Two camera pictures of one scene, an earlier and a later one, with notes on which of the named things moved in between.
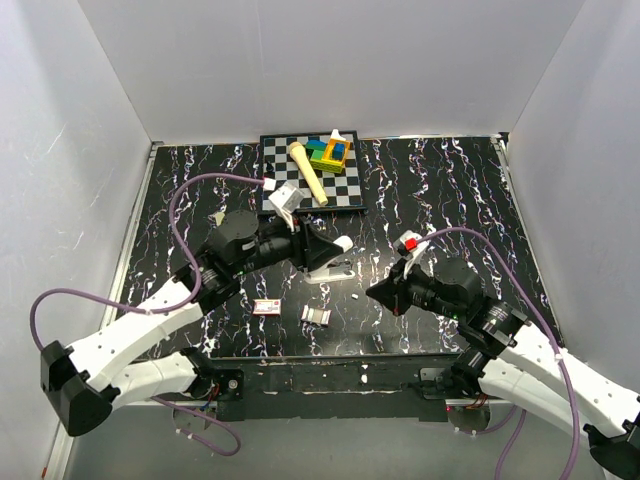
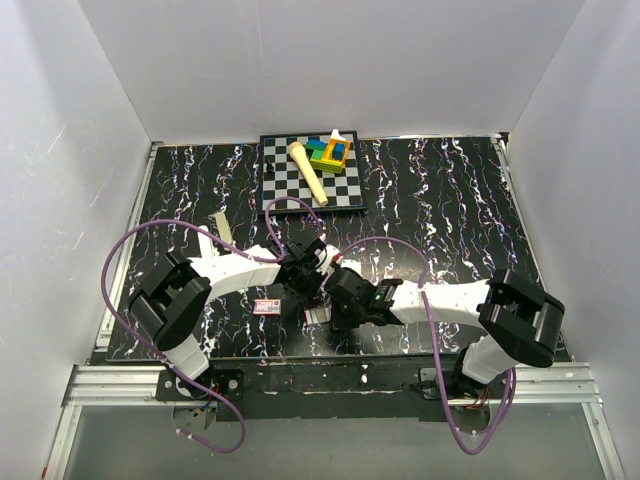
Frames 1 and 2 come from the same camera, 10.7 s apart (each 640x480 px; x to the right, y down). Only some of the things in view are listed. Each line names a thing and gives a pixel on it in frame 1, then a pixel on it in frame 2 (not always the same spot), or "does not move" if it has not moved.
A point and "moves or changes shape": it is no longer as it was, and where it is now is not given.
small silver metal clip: x=316 y=315 does not move
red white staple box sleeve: x=267 y=306 does not move
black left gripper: x=310 y=247 → x=305 y=298
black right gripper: x=391 y=292 → x=340 y=321
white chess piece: x=335 y=135 does not move
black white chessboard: x=343 y=190 does not move
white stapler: x=335 y=269 moves or changes shape
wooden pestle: x=300 y=156 does not move
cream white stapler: x=218 y=217 moves or changes shape
